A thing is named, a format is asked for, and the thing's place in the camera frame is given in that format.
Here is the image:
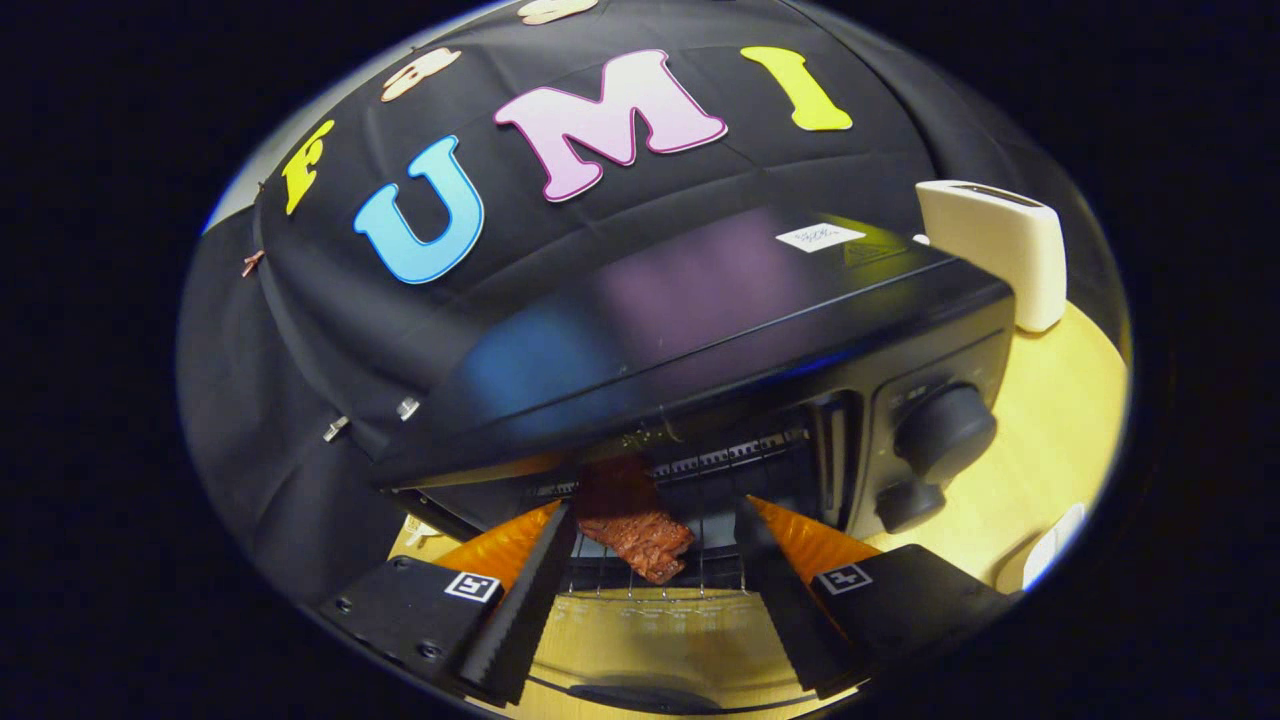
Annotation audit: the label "white rectangular plate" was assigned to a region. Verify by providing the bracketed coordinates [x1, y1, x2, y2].
[1022, 503, 1088, 591]

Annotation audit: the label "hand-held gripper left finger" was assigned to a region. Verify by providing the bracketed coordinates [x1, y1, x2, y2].
[318, 500, 579, 706]

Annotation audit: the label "red dried meat slice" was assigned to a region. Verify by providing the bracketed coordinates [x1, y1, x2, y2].
[573, 455, 696, 586]

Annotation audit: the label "black backdrop cloth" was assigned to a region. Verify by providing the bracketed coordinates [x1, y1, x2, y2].
[178, 0, 1121, 601]

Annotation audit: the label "black toaster oven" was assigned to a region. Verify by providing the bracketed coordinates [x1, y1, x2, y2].
[372, 205, 1018, 716]

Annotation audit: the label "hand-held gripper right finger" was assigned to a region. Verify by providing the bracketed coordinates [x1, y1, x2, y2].
[733, 495, 1021, 701]

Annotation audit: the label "white pop-up toaster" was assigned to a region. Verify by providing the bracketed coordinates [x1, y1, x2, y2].
[915, 180, 1068, 334]

